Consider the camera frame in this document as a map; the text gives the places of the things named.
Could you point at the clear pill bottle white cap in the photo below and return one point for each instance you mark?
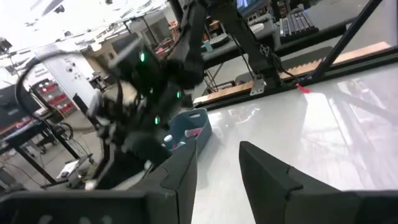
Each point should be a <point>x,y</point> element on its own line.
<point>168,138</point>

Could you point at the small teal box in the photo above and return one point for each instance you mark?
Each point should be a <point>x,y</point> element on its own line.
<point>207,46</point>

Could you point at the silver metal bracket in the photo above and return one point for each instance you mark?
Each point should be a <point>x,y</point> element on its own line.
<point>258,87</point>

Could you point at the blue plastic bin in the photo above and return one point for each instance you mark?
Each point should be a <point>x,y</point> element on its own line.
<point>205,132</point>

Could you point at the black metal table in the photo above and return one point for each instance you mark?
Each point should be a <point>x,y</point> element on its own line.
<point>18,137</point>

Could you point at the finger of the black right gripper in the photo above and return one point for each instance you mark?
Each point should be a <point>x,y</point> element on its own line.
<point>118,174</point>

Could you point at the rack with red bins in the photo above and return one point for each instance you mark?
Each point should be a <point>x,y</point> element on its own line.
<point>56,99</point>

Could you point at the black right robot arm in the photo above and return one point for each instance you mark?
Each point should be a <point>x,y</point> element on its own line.
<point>192,46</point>

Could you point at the white square pillar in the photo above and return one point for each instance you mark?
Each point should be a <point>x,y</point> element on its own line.
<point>68,77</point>

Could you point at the white opaque pill bottle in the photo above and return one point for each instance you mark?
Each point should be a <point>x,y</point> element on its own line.
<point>181,143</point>

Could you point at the black keyboard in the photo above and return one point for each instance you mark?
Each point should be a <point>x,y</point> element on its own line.
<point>298,23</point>

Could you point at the laptop with blue screen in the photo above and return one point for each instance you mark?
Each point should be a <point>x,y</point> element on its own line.
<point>245,3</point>

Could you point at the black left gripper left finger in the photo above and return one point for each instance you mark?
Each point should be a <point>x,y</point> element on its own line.
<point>124,208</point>

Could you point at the black side desk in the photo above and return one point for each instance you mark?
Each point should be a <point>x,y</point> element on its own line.
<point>326,32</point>

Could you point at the black aluminium table frame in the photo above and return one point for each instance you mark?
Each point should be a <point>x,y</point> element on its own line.
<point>342,71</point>

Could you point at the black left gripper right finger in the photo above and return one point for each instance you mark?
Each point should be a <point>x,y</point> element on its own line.
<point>280,202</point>

